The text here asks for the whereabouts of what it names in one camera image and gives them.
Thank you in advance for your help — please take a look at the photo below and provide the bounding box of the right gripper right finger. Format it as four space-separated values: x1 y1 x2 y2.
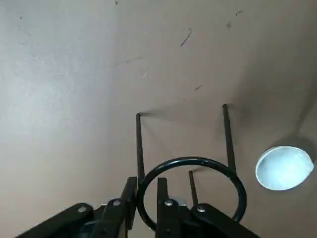
155 177 263 238

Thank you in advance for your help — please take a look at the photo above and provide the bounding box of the black metal tripod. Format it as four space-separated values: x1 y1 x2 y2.
135 103 248 223

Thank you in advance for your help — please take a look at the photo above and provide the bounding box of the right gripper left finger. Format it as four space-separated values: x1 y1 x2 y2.
14 176 138 238

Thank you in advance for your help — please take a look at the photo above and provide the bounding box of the white porcelain crucible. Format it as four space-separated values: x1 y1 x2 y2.
255 145 315 191

